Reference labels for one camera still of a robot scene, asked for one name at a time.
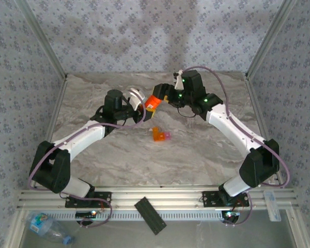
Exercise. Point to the orange pill bottle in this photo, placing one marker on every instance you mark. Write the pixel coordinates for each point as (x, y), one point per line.
(150, 102)

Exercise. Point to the aluminum frame post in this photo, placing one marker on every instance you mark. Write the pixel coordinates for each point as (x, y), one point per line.
(42, 38)
(270, 38)

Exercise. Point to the clear plastic water bottle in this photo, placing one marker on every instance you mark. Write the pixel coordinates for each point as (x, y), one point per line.
(45, 227)

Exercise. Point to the small controller board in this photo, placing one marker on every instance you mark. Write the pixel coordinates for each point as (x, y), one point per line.
(85, 214)
(231, 215)

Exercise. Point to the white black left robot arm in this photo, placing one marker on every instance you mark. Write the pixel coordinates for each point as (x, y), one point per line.
(85, 134)

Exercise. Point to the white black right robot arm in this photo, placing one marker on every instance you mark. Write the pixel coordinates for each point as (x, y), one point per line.
(230, 126)

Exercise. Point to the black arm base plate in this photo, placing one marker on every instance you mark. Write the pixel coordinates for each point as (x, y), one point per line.
(209, 199)
(103, 199)

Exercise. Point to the clear plastic case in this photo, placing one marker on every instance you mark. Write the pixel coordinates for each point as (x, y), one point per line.
(272, 209)

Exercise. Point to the black slotted bar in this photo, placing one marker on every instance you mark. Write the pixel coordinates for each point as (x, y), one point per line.
(150, 215)

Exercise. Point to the aluminum frame base rail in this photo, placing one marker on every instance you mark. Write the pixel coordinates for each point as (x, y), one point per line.
(170, 192)

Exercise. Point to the orange and pink pill organizer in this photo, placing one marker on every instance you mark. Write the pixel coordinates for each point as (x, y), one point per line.
(158, 137)

